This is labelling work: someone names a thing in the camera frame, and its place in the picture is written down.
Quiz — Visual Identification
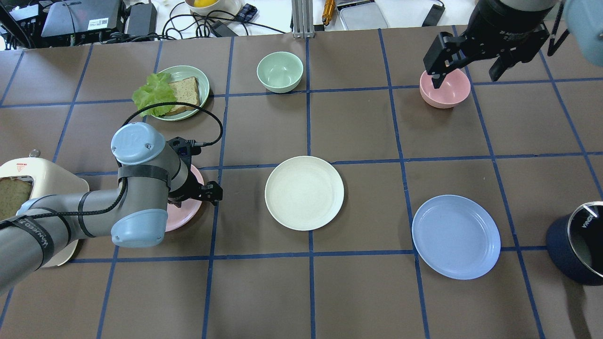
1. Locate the green bowl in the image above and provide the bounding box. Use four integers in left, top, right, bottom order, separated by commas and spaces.
256, 51, 304, 94

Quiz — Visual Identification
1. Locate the dark blue pot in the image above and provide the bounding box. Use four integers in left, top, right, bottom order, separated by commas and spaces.
546, 201, 603, 286

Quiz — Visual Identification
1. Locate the pink plate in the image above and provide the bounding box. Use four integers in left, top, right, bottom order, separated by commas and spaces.
165, 165, 205, 232

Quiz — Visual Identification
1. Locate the bread slice on plate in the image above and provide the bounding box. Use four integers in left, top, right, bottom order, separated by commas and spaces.
163, 76, 201, 117

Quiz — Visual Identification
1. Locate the green lettuce leaf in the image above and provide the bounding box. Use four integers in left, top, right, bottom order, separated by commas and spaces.
131, 73, 176, 117

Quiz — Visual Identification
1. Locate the green plate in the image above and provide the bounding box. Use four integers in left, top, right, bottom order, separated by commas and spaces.
152, 65, 210, 121

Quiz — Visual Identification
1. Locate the yellow toy fruit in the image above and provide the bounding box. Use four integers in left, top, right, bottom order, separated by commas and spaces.
193, 0, 219, 8

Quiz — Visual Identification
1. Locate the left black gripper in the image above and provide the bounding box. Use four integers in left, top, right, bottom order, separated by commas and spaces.
168, 137, 223, 208

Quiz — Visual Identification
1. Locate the black power brick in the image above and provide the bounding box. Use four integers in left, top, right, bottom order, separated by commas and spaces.
125, 3, 157, 37

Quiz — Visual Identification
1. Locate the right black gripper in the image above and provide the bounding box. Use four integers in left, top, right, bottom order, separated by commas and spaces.
424, 0, 551, 89

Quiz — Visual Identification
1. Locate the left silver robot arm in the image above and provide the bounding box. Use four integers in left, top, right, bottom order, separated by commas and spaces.
0, 122, 223, 293

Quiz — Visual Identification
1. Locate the aluminium frame post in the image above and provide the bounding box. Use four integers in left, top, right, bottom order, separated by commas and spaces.
292, 0, 315, 39

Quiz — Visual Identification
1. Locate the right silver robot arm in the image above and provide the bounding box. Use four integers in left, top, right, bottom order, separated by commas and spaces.
424, 0, 603, 89

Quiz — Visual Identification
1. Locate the bread slice in toaster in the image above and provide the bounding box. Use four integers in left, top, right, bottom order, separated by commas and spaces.
0, 178, 32, 220

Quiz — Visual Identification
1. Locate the cream white plate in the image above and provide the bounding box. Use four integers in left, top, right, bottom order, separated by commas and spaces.
264, 156, 345, 231

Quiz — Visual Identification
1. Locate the blue plate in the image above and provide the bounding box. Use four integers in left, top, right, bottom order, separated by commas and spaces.
411, 194, 501, 280

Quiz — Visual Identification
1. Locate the cream bowl with toys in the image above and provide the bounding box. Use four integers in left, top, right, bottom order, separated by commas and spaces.
184, 0, 244, 16

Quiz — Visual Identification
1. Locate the pink bowl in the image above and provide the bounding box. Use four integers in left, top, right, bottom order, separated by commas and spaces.
419, 69, 470, 109

